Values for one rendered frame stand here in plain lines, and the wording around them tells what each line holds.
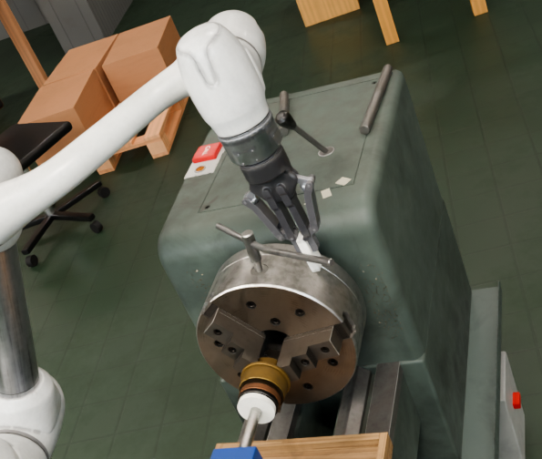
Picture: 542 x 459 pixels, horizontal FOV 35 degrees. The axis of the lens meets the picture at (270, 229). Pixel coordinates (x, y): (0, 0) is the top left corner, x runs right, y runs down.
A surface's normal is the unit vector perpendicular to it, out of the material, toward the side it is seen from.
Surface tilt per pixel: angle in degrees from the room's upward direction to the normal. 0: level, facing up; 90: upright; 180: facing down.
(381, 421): 0
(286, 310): 90
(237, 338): 51
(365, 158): 0
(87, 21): 90
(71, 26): 90
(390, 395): 0
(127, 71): 90
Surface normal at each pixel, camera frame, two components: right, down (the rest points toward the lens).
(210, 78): -0.09, 0.41
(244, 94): 0.59, 0.21
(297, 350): -0.49, -0.75
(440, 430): -0.22, 0.60
